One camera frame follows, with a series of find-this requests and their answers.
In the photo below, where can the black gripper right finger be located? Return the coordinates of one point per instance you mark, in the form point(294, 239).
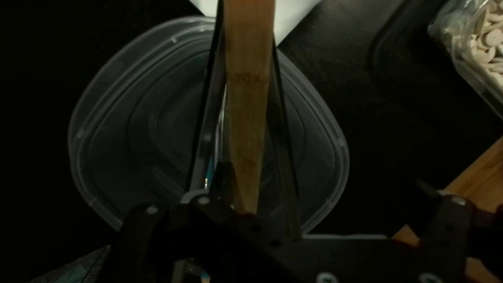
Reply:
point(445, 240)

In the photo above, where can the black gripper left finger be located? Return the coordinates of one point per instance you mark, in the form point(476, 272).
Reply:
point(138, 245)

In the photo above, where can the wooden spoon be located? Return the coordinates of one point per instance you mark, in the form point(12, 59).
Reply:
point(246, 103)

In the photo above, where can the clear plastic bowl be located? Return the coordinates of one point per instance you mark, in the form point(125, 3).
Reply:
point(130, 130)

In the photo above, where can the clear container of white pieces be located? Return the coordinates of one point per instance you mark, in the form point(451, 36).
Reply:
point(481, 47)

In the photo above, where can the white paper napkin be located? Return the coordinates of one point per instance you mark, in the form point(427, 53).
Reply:
point(292, 12)

